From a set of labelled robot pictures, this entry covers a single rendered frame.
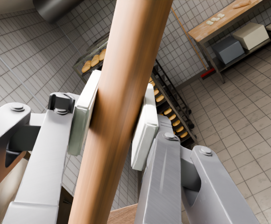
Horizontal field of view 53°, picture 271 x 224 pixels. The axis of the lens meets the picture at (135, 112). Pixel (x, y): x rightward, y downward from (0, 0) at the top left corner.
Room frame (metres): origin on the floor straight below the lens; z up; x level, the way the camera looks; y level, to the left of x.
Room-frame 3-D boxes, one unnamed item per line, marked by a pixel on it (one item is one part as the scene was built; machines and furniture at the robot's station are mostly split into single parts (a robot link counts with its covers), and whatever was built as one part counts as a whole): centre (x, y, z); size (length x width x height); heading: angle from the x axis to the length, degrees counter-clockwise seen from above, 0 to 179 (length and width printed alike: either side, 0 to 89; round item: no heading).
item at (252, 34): (4.23, -2.32, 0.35); 0.50 x 0.36 x 0.24; 167
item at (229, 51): (4.34, -1.91, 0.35); 0.50 x 0.36 x 0.24; 165
